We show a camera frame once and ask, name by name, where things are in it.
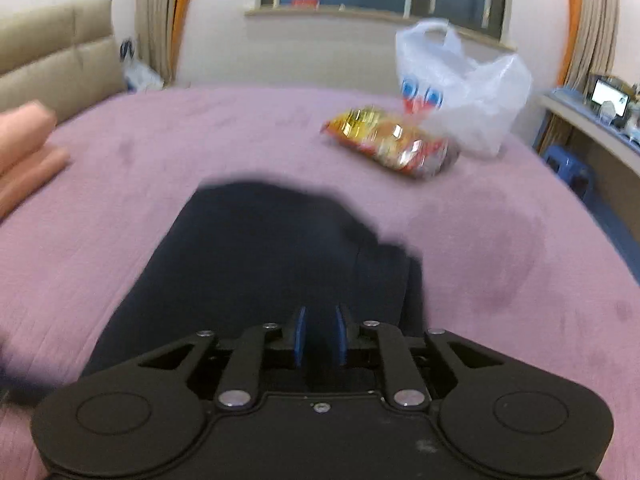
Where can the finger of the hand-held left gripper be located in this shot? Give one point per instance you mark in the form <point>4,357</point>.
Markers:
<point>22,385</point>

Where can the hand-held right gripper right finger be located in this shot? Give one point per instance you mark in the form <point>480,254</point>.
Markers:
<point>342,334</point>

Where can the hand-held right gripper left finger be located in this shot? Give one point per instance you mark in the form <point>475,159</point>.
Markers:
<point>299,335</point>

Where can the black garment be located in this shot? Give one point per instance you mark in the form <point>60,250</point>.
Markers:
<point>260,265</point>

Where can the purple bedspread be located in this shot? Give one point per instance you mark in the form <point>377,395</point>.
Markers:
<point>500,260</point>

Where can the yellow red snack packet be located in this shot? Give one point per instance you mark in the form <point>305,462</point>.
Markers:
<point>390,142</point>

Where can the pink pillow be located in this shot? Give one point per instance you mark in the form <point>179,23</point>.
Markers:
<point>22,135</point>
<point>30,180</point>

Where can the white plastic bag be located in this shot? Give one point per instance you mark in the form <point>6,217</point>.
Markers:
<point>465,95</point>

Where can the blue plastic stool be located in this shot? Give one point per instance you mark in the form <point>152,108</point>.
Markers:
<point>567,167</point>

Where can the small white bag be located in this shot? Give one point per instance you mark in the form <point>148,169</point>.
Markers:
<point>140,72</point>

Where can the curved desk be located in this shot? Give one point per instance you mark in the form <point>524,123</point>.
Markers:
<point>600,155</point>

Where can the beige padded headboard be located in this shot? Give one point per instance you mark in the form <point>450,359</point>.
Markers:
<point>55,60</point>

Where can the red box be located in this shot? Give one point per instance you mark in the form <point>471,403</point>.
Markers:
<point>306,2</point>

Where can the beige curtain with orange edge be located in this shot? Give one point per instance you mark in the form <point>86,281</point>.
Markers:
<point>165,15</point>
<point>590,20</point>

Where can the small lit screen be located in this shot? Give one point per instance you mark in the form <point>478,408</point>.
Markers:
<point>610,97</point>

